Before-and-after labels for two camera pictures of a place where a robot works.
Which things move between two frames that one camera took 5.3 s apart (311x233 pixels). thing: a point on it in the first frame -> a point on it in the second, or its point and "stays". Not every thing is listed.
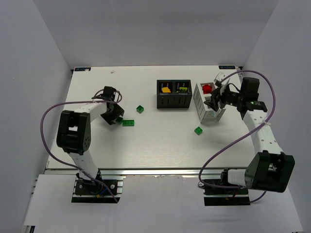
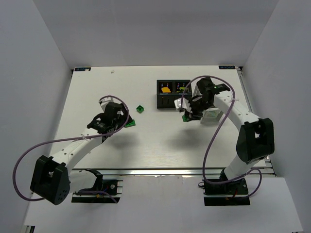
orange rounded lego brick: (166, 90) stays
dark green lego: (198, 130) -> (185, 118)
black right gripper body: (216, 97) -> (190, 114)
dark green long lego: (128, 123) stays
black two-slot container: (176, 93) stays
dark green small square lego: (140, 109) stays
